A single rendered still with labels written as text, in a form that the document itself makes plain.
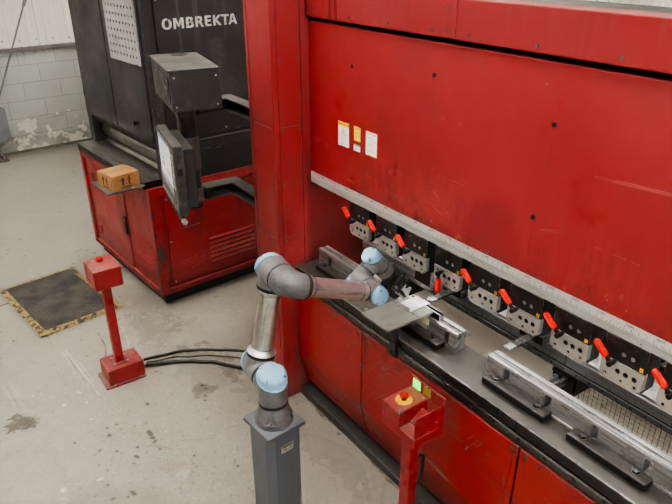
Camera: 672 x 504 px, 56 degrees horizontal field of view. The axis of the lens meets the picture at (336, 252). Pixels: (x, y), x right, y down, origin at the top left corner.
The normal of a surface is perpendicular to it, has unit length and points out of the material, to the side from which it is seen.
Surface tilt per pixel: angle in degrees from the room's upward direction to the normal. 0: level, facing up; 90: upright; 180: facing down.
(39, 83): 90
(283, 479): 90
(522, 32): 90
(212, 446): 0
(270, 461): 90
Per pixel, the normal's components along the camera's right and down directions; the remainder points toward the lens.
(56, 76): 0.64, 0.34
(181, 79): 0.41, 0.40
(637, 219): -0.81, 0.26
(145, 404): 0.00, -0.90
